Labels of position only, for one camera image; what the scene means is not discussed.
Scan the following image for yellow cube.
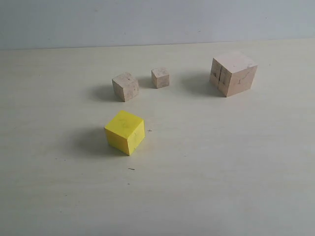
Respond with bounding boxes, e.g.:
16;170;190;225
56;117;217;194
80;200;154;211
104;110;145;156

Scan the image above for medium wooden cube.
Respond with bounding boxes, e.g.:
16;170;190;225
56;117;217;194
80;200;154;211
112;72;139;102

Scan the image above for large wooden cube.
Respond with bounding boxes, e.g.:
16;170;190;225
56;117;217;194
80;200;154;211
210;52;258;97

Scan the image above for small wooden cube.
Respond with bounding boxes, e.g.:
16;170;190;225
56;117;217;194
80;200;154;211
151;67;170;89

